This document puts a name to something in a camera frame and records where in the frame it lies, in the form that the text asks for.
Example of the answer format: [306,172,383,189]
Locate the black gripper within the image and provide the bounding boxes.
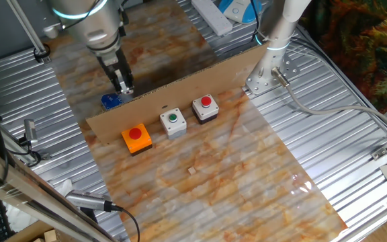
[95,48,135,95]

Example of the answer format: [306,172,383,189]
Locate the blue tissue pack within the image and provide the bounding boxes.
[100,93,129,111]

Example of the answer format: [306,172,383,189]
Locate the orange box red button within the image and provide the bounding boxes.
[121,123,153,157]

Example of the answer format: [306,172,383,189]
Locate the grey box green button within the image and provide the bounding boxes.
[159,107,187,140]

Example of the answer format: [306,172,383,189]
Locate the white black box red button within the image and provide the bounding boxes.
[191,93,220,125]

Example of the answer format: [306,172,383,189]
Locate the white power strip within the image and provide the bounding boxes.
[191,0,234,37]

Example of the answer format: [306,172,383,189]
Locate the thin metal rod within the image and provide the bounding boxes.
[5,0,52,65]

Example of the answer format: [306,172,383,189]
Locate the blue white round device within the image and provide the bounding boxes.
[218,0,263,24]

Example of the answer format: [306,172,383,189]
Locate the light wooden block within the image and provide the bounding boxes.
[44,229,59,242]

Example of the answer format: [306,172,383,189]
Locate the white crumpled cloth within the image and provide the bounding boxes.
[3,179,75,233]

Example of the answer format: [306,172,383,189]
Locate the tan wooden board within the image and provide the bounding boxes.
[4,220,77,242]

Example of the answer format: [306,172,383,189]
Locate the colourful patterned cloth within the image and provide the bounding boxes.
[300,0,387,114]

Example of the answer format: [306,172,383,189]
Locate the brown cardboard wall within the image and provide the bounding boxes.
[85,42,270,145]

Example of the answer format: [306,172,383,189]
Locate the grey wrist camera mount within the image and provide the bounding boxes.
[42,22,62,40]

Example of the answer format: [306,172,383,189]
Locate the small grey camera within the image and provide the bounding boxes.
[24,118,39,146]

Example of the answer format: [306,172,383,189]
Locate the long grey camera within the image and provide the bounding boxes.
[64,190,113,213]

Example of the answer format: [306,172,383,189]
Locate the black camera cable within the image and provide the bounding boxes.
[109,204,141,242]

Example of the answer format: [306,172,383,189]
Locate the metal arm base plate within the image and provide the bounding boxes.
[245,55,301,95]

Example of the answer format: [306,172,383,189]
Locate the aluminium frame bar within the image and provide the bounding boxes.
[0,140,114,242]

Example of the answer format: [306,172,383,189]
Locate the thick grey cable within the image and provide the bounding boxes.
[270,66,387,135]

